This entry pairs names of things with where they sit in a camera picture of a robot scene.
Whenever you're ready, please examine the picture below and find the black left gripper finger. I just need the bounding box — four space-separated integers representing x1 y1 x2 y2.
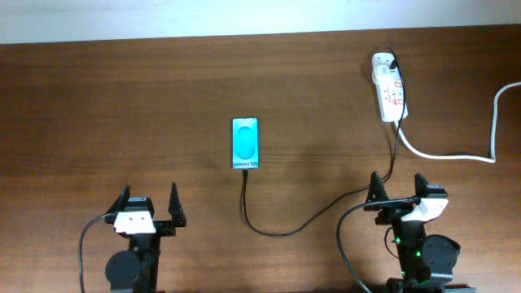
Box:
105 185 130 223
168 182 186 227

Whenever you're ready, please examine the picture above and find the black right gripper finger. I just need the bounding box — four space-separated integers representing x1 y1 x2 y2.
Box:
414 173 429 198
363 171 387 211

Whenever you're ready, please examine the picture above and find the white power strip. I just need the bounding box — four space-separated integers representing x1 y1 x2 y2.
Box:
371 52 408 123

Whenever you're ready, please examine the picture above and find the black charging cable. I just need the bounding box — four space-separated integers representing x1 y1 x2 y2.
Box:
242 45 408 238

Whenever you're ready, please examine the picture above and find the blue Galaxy S25 smartphone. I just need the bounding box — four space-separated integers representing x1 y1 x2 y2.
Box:
231 117 260 169

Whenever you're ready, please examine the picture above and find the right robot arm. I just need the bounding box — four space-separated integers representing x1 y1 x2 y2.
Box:
364 172 477 293

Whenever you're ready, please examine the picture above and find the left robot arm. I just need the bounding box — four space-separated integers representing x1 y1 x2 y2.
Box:
105 184 186 293

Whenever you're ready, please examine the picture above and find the white charger adapter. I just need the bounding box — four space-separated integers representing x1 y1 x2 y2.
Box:
372 63 401 85

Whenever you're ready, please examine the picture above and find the black right camera cable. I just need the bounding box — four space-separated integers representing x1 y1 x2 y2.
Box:
335 196 420 293

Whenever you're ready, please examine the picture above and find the white power strip cord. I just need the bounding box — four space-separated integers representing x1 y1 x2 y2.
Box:
392 81 521 164

